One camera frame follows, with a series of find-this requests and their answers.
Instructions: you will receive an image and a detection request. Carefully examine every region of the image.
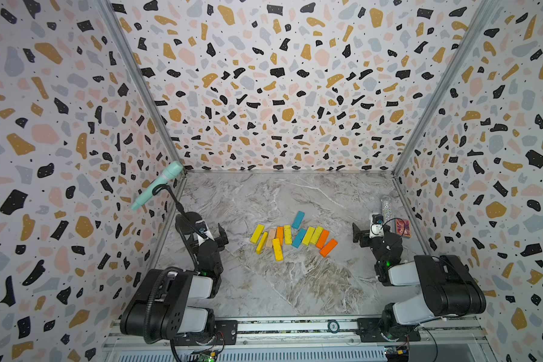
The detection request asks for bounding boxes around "glitter tube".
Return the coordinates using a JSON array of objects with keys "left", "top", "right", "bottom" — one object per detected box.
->
[{"left": 381, "top": 195, "right": 393, "bottom": 220}]

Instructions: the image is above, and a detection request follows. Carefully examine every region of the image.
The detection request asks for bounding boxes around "yellow block far left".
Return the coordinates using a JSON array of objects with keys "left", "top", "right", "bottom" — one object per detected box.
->
[{"left": 250, "top": 224, "right": 265, "bottom": 244}]

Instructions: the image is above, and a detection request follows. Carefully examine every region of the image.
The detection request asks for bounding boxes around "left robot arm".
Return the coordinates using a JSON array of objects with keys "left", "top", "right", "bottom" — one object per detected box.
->
[{"left": 119, "top": 212, "right": 229, "bottom": 345}]

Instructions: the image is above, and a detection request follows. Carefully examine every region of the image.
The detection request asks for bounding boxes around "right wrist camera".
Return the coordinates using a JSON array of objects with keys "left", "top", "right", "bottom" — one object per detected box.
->
[{"left": 370, "top": 213, "right": 385, "bottom": 238}]

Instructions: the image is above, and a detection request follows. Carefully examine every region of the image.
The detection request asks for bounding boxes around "yellow-green block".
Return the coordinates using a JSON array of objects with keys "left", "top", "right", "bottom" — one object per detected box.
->
[{"left": 309, "top": 226, "right": 324, "bottom": 245}]

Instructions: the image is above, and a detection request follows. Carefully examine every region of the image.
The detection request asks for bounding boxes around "yellow block front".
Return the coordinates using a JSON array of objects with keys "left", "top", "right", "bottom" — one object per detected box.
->
[{"left": 272, "top": 238, "right": 284, "bottom": 262}]

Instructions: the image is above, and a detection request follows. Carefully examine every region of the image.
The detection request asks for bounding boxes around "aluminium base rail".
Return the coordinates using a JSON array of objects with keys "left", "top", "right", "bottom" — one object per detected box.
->
[{"left": 101, "top": 315, "right": 496, "bottom": 361}]

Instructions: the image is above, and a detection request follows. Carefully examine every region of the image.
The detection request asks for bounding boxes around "yellow block leaning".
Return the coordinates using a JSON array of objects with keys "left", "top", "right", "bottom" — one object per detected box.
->
[{"left": 256, "top": 232, "right": 268, "bottom": 255}]

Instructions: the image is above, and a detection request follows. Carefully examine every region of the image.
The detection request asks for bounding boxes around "orange block small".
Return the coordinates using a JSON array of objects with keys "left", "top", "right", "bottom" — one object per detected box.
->
[{"left": 275, "top": 226, "right": 284, "bottom": 244}]

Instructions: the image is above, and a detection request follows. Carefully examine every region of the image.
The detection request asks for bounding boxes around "yellow block inner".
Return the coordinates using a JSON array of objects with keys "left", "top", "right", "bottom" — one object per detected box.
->
[{"left": 302, "top": 227, "right": 315, "bottom": 246}]

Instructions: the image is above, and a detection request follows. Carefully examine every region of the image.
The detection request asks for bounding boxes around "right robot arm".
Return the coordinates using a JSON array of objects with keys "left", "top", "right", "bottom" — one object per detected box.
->
[{"left": 352, "top": 214, "right": 487, "bottom": 342}]

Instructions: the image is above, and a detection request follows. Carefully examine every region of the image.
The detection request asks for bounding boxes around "yellow block centre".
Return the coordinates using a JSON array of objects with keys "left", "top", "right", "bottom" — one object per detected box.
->
[{"left": 284, "top": 225, "right": 293, "bottom": 245}]

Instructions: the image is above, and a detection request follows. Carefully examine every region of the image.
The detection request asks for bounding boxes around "mint green microphone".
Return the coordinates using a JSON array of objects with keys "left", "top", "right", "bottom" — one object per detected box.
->
[{"left": 131, "top": 161, "right": 183, "bottom": 211}]

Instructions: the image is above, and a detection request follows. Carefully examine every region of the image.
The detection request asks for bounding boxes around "pink card box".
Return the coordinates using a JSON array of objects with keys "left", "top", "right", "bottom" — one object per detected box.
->
[{"left": 395, "top": 219, "right": 412, "bottom": 238}]

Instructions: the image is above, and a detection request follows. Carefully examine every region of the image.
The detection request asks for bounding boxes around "beige wooden block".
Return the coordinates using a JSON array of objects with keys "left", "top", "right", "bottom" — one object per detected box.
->
[{"left": 265, "top": 228, "right": 277, "bottom": 248}]

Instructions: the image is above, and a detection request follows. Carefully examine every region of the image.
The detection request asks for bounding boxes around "teal block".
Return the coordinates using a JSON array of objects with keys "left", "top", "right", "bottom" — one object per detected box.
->
[
  {"left": 291, "top": 211, "right": 305, "bottom": 229},
  {"left": 292, "top": 229, "right": 307, "bottom": 248}
]

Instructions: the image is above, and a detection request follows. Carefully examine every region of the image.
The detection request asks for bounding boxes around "black microphone stand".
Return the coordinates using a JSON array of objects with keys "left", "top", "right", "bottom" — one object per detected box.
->
[{"left": 152, "top": 184, "right": 194, "bottom": 235}]

